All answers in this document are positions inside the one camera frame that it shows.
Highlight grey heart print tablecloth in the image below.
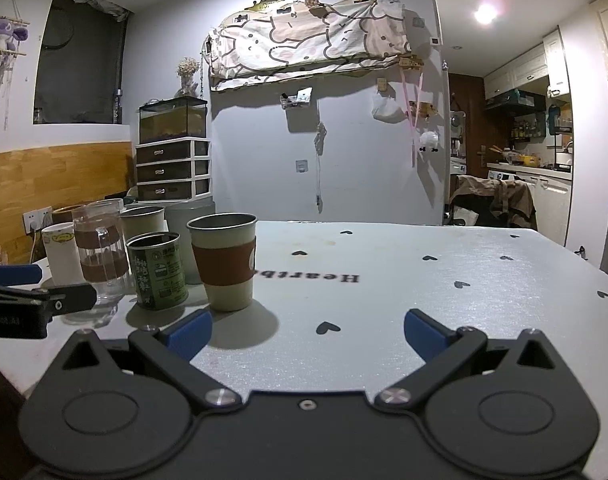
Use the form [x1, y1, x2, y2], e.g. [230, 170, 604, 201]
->
[0, 219, 608, 480]

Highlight pink ribbon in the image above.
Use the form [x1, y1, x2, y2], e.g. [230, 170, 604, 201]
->
[400, 66, 429, 167]

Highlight dried flower vase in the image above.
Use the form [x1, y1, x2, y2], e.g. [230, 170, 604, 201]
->
[176, 56, 201, 97]

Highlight white hanging bag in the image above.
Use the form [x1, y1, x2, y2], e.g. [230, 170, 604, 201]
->
[371, 91, 406, 124]

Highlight glass pitcher with brown sleeve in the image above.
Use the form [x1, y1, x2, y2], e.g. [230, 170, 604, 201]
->
[72, 198, 128, 307]

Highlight white kitchen cabinets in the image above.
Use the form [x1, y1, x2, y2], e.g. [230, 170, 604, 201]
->
[483, 0, 608, 103]

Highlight chair with brown jacket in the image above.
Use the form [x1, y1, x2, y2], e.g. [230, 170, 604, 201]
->
[448, 174, 539, 232]

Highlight purple plush toy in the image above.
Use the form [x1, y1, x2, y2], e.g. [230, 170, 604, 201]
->
[0, 17, 30, 54]

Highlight printed cartoon cloth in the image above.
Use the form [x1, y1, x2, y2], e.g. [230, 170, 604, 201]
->
[206, 0, 413, 92]

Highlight plain grey cup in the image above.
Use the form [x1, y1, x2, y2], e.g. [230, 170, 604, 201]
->
[119, 205, 166, 247]

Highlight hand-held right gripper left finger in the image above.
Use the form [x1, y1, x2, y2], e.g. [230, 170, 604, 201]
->
[59, 308, 244, 408]

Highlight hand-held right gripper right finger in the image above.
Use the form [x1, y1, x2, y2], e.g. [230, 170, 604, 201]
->
[373, 308, 561, 407]

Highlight glass fish tank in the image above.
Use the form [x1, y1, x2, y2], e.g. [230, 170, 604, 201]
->
[137, 97, 209, 145]

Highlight brown bowl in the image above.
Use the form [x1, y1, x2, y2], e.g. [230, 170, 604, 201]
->
[51, 205, 88, 227]

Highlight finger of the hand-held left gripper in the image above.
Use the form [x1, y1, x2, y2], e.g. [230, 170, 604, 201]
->
[0, 282, 98, 317]
[0, 264, 43, 286]

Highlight white wall socket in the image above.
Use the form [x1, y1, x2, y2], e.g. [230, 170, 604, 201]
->
[22, 205, 54, 234]

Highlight dark window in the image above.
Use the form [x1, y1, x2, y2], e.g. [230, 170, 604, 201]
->
[33, 0, 133, 125]

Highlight green tin can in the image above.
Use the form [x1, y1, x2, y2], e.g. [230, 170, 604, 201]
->
[125, 232, 190, 311]

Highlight grey round bin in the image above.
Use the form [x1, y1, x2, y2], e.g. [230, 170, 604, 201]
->
[163, 200, 218, 285]

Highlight grey cup with brown sleeve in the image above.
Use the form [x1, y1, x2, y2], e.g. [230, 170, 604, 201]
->
[186, 213, 259, 313]

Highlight white drawer unit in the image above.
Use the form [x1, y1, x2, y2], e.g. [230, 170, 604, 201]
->
[135, 137, 213, 202]

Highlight white cup with yellow label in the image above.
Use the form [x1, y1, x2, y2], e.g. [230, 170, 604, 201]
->
[41, 222, 86, 287]

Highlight round ceiling light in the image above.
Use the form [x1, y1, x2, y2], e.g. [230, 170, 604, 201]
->
[473, 2, 500, 26]

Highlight brown wooden door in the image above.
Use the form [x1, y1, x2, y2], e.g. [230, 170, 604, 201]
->
[448, 73, 488, 179]

